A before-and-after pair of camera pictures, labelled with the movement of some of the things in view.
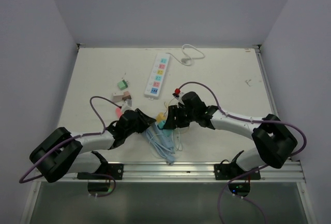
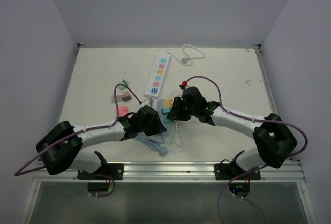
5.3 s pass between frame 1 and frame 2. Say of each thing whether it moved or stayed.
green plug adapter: stayed
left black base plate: stayed
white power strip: stayed
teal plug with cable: moved
